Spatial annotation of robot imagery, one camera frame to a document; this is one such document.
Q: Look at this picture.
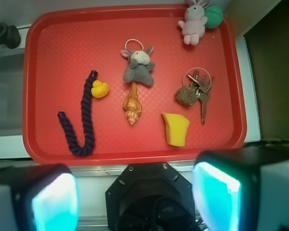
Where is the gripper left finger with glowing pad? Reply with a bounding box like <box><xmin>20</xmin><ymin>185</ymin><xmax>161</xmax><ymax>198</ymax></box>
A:
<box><xmin>0</xmin><ymin>164</ymin><xmax>80</xmax><ymax>231</ymax></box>

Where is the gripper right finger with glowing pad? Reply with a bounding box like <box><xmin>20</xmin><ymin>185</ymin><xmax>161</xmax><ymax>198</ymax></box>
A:
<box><xmin>192</xmin><ymin>146</ymin><xmax>289</xmax><ymax>231</ymax></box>

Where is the pink plush bunny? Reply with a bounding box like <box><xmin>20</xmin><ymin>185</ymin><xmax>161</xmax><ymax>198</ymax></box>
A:
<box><xmin>178</xmin><ymin>0</ymin><xmax>211</xmax><ymax>46</ymax></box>

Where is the yellow sponge wedge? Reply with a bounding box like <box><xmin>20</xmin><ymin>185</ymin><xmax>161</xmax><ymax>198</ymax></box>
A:
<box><xmin>162</xmin><ymin>113</ymin><xmax>190</xmax><ymax>147</ymax></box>

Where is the brown rough rock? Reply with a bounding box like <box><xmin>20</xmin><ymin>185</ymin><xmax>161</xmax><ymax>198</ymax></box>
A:
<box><xmin>175</xmin><ymin>86</ymin><xmax>198</xmax><ymax>107</ymax></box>

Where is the yellow rubber duck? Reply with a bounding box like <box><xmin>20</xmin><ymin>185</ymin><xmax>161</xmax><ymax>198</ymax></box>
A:
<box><xmin>91</xmin><ymin>80</ymin><xmax>109</xmax><ymax>99</ymax></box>

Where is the bunch of metal keys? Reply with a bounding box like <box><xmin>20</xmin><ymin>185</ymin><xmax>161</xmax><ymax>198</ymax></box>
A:
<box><xmin>183</xmin><ymin>67</ymin><xmax>214</xmax><ymax>126</ymax></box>

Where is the orange spiral seashell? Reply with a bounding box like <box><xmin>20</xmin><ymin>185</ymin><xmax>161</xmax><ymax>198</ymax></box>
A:
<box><xmin>122</xmin><ymin>81</ymin><xmax>142</xmax><ymax>126</ymax></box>

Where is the red plastic tray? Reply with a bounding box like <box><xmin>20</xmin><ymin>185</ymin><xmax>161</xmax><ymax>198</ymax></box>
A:
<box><xmin>23</xmin><ymin>5</ymin><xmax>247</xmax><ymax>166</ymax></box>

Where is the black clamp knob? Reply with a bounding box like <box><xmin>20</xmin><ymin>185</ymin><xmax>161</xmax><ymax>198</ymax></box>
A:
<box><xmin>0</xmin><ymin>22</ymin><xmax>21</xmax><ymax>49</ymax></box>

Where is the green ball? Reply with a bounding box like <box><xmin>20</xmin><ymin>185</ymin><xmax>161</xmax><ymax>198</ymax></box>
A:
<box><xmin>205</xmin><ymin>6</ymin><xmax>223</xmax><ymax>29</ymax></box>

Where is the purple twisted rope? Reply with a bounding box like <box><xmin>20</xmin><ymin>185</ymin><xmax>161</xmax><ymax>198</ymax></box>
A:
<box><xmin>57</xmin><ymin>70</ymin><xmax>98</xmax><ymax>158</ymax></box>

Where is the black octagonal mount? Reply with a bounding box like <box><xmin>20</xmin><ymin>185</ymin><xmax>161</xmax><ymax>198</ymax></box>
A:
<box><xmin>105</xmin><ymin>163</ymin><xmax>200</xmax><ymax>231</ymax></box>

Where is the grey plush mouse keychain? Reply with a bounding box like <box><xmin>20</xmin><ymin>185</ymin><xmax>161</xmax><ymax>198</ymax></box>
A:
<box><xmin>120</xmin><ymin>38</ymin><xmax>156</xmax><ymax>87</ymax></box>

